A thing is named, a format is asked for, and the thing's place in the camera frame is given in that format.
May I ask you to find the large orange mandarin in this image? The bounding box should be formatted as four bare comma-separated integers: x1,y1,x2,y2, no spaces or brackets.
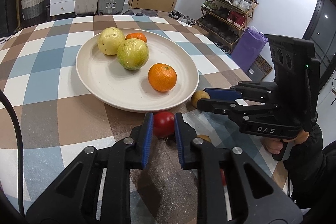
147,63,177,92

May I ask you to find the doormat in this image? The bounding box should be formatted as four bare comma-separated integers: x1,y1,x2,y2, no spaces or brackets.
246,55,273,82

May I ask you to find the black cable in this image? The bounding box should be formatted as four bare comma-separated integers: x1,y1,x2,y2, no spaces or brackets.
0,88,26,214

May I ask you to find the woven laundry basket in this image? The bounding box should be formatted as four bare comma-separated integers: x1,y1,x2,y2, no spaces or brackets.
21,0,45,20

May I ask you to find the person right hand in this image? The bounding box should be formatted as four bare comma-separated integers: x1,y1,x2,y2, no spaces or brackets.
262,129,310,155

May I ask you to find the small orange mandarin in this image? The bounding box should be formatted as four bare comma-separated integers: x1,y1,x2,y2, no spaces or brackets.
125,32,147,43

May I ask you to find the checkered tablecloth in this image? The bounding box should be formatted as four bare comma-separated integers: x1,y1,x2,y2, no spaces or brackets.
0,13,292,224

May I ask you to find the green guava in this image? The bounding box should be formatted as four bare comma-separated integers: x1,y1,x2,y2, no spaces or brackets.
117,38,149,71

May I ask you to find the purple bag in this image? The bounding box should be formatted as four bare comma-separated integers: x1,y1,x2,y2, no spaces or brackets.
231,26,268,72

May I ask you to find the yellow-green guava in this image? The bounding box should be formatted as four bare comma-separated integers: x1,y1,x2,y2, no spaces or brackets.
97,27,125,56

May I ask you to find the cream round plate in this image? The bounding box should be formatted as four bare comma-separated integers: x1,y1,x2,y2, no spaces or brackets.
75,31,199,113

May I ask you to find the wooden shoe rack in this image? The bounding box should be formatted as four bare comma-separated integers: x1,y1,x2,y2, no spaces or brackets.
197,0,259,53

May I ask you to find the red tomato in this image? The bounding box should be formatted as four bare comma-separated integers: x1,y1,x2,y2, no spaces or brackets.
153,111,175,138
220,169,226,186

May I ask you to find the brown round longan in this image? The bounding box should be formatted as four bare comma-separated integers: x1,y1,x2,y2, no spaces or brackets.
191,90,210,109

